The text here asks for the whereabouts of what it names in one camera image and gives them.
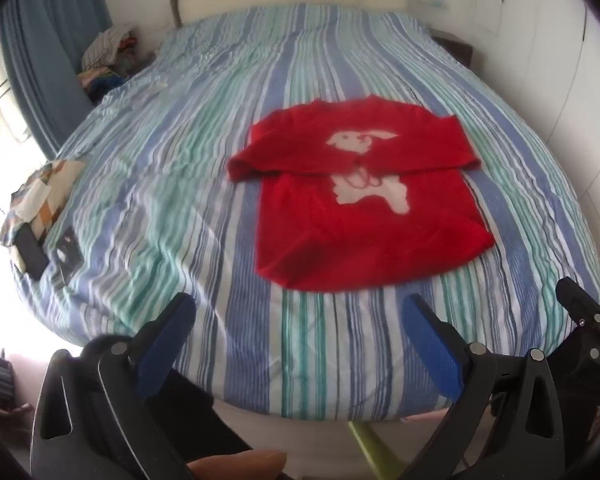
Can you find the bed with striped sheet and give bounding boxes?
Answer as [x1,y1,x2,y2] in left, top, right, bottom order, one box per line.
[10,2,600,423]

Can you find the blue curtain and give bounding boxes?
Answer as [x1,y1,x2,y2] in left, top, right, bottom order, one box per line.
[0,0,113,158]

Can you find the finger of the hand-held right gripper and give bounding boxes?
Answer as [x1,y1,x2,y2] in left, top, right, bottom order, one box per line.
[556,276,600,329]

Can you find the dark nightstand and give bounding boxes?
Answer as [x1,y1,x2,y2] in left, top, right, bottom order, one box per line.
[427,27,475,63]

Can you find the pile of clothes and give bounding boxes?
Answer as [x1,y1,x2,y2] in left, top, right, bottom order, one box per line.
[76,24,142,106]

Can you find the person's black pants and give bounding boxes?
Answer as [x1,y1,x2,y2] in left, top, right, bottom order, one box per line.
[147,370,253,466]

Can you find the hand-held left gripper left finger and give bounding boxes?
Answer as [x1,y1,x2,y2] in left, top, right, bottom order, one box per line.
[30,292,197,480]

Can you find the black wallet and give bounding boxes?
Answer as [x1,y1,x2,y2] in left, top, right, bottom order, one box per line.
[51,226,87,289]

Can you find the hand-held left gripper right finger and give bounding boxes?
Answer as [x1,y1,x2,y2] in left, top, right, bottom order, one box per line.
[402,294,556,480]

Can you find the red sweater with white dog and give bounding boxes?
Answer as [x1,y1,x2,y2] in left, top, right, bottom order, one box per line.
[227,96,496,292]

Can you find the black phone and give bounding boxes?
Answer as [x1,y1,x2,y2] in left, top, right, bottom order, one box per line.
[16,222,49,281]

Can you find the person's left hand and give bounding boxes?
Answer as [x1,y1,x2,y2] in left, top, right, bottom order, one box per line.
[186,450,289,480]

